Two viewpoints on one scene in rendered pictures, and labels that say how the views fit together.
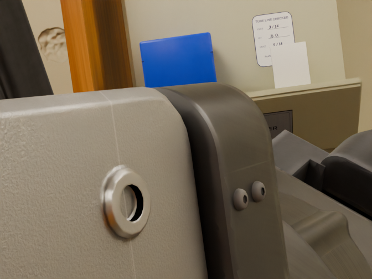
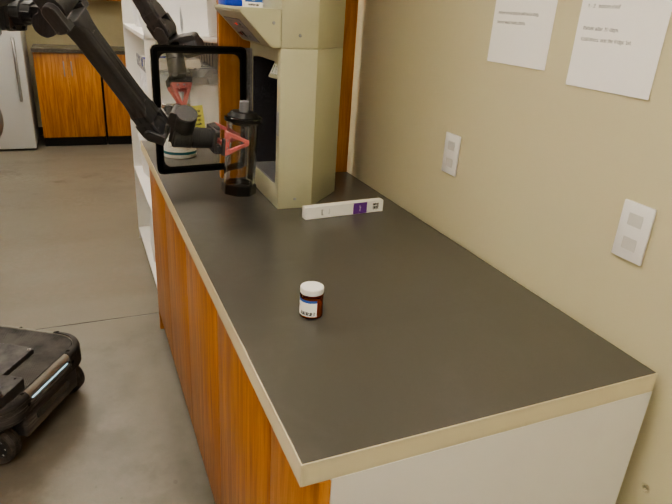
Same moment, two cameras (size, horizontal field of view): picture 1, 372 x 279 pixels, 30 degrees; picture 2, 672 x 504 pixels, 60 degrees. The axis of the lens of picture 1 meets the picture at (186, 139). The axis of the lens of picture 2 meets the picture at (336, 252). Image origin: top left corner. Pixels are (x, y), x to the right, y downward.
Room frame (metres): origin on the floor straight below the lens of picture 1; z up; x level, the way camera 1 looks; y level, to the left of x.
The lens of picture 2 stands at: (0.45, -1.84, 1.53)
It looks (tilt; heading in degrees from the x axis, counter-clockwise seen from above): 23 degrees down; 63
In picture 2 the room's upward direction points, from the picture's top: 4 degrees clockwise
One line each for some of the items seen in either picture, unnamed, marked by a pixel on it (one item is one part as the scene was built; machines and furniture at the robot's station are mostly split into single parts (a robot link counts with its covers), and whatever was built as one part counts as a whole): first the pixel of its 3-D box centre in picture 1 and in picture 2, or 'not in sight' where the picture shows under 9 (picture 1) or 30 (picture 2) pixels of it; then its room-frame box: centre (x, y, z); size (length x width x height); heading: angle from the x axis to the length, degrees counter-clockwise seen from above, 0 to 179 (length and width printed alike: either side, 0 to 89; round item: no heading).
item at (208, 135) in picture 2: not in sight; (203, 137); (0.85, -0.22, 1.16); 0.10 x 0.07 x 0.07; 89
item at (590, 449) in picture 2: not in sight; (294, 344); (1.12, -0.27, 0.45); 2.05 x 0.67 x 0.90; 87
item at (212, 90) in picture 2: not in sight; (201, 110); (0.91, 0.05, 1.19); 0.30 x 0.01 x 0.40; 3
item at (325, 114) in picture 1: (247, 127); (245, 25); (1.01, -0.09, 1.46); 0.32 x 0.12 x 0.10; 87
